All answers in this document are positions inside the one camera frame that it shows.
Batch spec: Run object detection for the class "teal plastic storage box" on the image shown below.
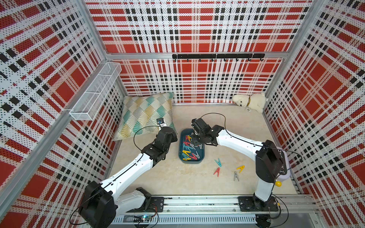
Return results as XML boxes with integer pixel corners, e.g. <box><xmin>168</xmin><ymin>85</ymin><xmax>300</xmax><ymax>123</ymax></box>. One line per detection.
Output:
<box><xmin>178</xmin><ymin>128</ymin><xmax>205</xmax><ymax>164</ymax></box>

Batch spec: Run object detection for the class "red clothespin bottom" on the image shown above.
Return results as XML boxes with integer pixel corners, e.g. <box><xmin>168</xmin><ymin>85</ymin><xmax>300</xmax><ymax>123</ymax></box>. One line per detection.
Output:
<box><xmin>214</xmin><ymin>167</ymin><xmax>220</xmax><ymax>177</ymax></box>

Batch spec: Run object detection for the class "grey clothespin bottom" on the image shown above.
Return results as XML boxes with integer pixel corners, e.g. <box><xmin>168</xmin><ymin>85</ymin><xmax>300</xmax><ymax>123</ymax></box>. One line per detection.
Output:
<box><xmin>233</xmin><ymin>172</ymin><xmax>240</xmax><ymax>181</ymax></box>

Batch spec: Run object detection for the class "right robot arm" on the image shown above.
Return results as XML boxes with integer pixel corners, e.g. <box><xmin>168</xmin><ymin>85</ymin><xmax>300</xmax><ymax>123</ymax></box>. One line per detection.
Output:
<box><xmin>192</xmin><ymin>118</ymin><xmax>290</xmax><ymax>203</ymax></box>

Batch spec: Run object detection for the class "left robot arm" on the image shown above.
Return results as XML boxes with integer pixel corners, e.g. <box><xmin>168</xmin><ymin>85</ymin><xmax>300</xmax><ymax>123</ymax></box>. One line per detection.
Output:
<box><xmin>77</xmin><ymin>126</ymin><xmax>177</xmax><ymax>228</ymax></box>

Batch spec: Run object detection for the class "white plush dog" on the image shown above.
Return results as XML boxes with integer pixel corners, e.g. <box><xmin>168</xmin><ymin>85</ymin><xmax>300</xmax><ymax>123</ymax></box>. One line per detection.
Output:
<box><xmin>232</xmin><ymin>93</ymin><xmax>268</xmax><ymax>114</ymax></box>

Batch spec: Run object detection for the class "patterned cushion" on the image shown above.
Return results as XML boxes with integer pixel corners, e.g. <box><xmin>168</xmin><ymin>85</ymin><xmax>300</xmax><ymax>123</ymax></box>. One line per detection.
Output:
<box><xmin>113</xmin><ymin>92</ymin><xmax>175</xmax><ymax>141</ymax></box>

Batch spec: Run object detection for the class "green circuit board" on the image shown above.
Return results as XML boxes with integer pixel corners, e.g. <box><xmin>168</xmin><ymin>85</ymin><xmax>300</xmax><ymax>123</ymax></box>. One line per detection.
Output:
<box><xmin>133</xmin><ymin>215</ymin><xmax>151</xmax><ymax>223</ymax></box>

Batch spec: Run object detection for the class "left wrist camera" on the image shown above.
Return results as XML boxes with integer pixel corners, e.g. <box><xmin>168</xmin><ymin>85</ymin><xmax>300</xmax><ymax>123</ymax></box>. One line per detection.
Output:
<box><xmin>156</xmin><ymin>118</ymin><xmax>167</xmax><ymax>128</ymax></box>

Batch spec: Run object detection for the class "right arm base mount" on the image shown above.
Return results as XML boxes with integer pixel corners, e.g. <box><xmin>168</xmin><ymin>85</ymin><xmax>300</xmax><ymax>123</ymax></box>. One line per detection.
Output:
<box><xmin>238</xmin><ymin>195</ymin><xmax>279</xmax><ymax>212</ymax></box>

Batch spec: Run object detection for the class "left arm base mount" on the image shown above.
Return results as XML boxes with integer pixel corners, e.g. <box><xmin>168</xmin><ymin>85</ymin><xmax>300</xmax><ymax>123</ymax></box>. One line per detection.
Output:
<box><xmin>127</xmin><ymin>187</ymin><xmax>165</xmax><ymax>213</ymax></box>

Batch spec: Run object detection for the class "black hook rail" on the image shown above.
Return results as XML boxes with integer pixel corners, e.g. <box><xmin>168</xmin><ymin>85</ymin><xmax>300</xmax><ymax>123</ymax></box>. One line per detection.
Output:
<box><xmin>172</xmin><ymin>53</ymin><xmax>265</xmax><ymax>60</ymax></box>

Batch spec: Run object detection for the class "aluminium front rail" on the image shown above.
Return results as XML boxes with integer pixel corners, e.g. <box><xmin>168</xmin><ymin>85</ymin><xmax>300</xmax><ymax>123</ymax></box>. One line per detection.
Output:
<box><xmin>117</xmin><ymin>195</ymin><xmax>319</xmax><ymax>216</ymax></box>

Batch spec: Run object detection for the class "white wire mesh shelf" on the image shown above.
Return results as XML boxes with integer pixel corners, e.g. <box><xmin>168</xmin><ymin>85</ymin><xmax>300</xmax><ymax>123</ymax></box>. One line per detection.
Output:
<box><xmin>70</xmin><ymin>62</ymin><xmax>121</xmax><ymax>121</ymax></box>

